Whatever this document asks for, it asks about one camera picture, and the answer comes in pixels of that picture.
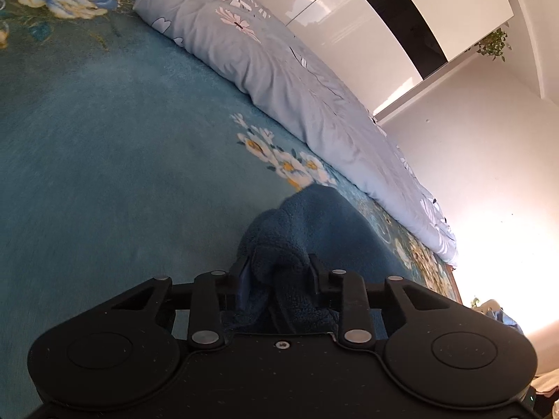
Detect blue fleece zip jacket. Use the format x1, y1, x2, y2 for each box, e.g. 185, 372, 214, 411
222, 184, 406, 334

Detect light blue crumpled garment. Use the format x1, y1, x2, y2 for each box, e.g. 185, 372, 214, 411
473, 299, 524, 334

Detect teal floral bed sheet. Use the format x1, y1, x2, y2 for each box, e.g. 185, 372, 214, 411
1, 0, 459, 418

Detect white glossy wardrobe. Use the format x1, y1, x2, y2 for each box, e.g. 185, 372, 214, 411
259, 0, 514, 116

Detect grey floral quilt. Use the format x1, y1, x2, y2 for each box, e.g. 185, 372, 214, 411
133, 0, 457, 263

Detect green hanging plant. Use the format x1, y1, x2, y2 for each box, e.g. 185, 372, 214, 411
475, 28, 511, 62

